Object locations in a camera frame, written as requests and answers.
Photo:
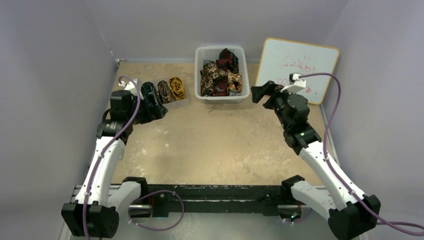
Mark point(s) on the white plastic basket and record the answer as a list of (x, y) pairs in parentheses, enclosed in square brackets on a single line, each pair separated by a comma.
[(212, 53)]

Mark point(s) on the yellow insect-print tie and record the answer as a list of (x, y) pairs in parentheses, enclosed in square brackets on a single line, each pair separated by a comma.
[(177, 88)]

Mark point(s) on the clear plastic organizer tray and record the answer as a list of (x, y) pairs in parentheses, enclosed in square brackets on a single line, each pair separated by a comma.
[(176, 103)]

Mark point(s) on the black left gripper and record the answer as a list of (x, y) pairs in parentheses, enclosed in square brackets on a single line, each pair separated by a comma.
[(156, 112)]

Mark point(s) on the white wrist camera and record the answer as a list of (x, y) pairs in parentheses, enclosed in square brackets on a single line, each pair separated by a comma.
[(296, 84), (133, 86)]

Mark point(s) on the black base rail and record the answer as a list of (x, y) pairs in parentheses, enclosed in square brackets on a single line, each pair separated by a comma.
[(268, 200)]

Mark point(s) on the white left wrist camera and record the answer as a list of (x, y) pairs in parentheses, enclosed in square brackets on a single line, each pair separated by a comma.
[(133, 86)]

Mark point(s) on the whiteboard with yellow frame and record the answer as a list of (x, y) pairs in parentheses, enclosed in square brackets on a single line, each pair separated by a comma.
[(281, 57)]

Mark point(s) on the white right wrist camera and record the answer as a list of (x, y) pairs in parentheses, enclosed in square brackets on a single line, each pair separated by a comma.
[(296, 84)]

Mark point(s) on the brown floral tie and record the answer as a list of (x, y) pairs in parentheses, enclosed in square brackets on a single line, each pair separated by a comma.
[(206, 82)]

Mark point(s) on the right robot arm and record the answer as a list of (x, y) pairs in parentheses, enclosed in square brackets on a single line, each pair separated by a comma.
[(348, 210)]

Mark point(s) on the rolled blue green tie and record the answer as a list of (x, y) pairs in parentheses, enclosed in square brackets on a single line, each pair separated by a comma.
[(148, 89)]

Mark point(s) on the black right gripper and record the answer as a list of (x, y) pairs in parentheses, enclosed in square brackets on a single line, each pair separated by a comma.
[(268, 96)]

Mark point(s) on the dark red tie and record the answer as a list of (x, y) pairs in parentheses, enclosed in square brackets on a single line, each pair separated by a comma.
[(228, 59)]

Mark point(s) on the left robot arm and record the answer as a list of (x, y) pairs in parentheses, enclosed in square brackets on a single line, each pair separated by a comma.
[(95, 212)]

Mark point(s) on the rolled pink brown tie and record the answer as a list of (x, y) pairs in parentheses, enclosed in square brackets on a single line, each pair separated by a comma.
[(164, 92)]

